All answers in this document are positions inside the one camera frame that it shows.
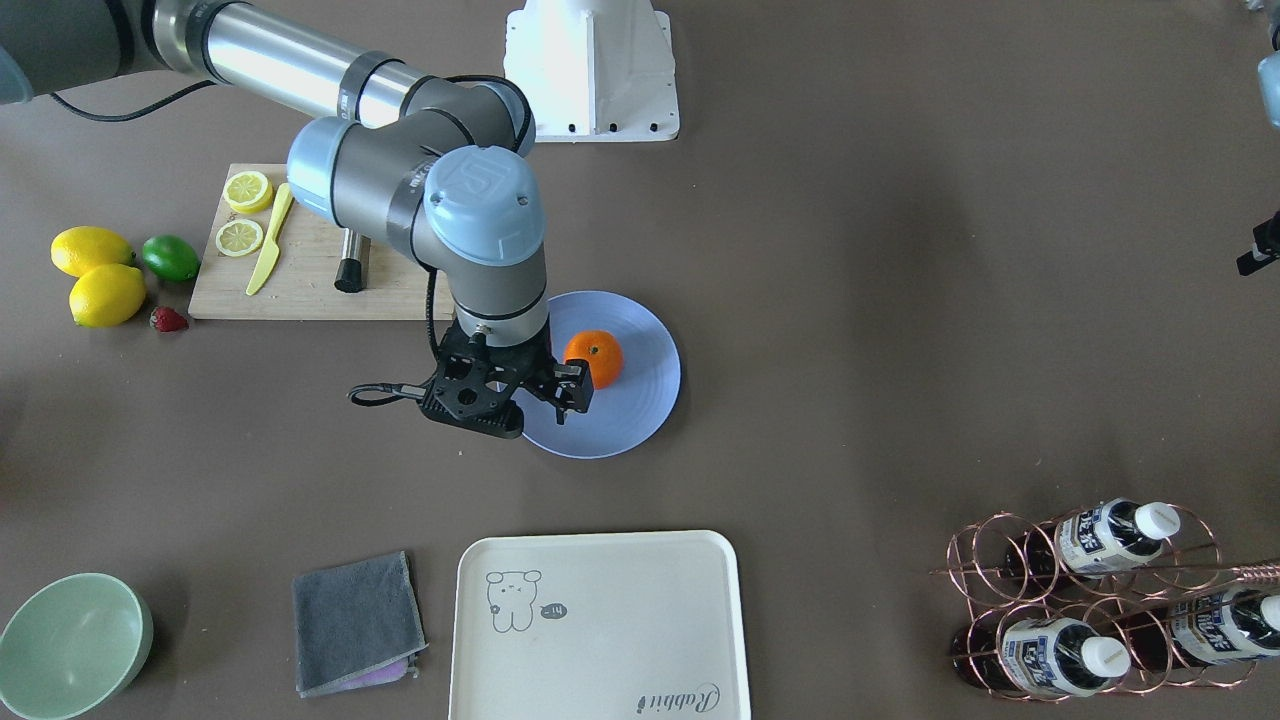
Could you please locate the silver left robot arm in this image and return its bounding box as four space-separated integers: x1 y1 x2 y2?
1236 1 1279 277

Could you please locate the red strawberry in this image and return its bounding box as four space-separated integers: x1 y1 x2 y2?
148 306 189 333

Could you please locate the grey folded cloth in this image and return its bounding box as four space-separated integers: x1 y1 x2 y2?
291 550 429 700

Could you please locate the copper wire bottle rack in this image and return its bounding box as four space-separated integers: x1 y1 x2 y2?
943 509 1277 702

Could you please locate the lemon slice lower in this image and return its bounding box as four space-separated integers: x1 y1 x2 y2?
212 218 265 258

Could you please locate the dark drink bottle back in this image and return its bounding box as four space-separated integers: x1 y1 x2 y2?
1119 587 1279 671

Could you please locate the yellow plastic knife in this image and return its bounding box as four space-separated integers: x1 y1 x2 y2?
244 182 294 296

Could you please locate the blue round plate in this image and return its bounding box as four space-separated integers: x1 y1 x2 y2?
513 291 681 459

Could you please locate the green lime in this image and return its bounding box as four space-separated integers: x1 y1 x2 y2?
141 234 201 282

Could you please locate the yellow lemon far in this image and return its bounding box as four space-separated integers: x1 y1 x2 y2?
50 225 134 278

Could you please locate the cream rabbit tray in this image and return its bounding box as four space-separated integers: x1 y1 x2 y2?
448 530 753 719

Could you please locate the mint green bowl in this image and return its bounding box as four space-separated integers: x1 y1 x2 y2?
1 571 154 719

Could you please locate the yellow lemon near bowl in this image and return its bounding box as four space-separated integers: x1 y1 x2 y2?
69 264 147 328

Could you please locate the dark drink bottle front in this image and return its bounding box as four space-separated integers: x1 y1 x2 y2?
998 498 1181 591

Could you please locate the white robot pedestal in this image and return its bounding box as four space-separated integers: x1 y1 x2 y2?
503 1 681 143

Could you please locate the dark drink bottle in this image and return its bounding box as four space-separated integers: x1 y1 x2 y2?
998 498 1181 591
950 618 1132 700
1119 587 1279 671

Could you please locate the steel muddler black tip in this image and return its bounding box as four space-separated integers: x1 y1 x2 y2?
333 228 372 293

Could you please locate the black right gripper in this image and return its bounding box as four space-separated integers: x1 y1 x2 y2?
419 323 594 439

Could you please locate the dark drink bottle middle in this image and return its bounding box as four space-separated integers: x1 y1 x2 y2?
950 618 1132 700

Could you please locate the lemon slice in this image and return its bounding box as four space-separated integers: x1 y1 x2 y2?
221 170 275 215
212 218 265 258

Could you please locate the lemon slice upper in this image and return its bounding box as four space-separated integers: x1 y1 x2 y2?
221 170 275 215

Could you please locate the orange mandarin fruit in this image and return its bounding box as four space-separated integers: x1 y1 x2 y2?
564 329 625 389

